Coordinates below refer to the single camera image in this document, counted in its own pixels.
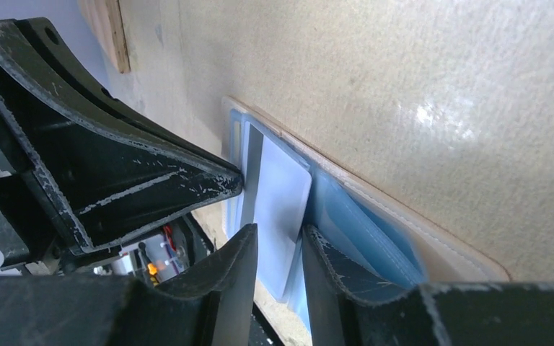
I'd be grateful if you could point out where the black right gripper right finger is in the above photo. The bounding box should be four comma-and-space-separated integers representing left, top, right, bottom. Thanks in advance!
302, 226, 554, 345

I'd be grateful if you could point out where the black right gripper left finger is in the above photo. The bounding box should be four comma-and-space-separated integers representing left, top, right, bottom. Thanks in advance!
0, 224, 258, 345

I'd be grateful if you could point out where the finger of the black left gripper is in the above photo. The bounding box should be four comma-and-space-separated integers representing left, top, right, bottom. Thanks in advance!
0, 17, 243, 270

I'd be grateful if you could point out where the white striped credit card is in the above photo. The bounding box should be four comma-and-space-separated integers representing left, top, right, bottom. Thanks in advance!
240, 122, 312, 303

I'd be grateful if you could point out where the brown wooden board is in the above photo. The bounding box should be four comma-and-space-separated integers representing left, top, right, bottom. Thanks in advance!
77, 0, 131, 74

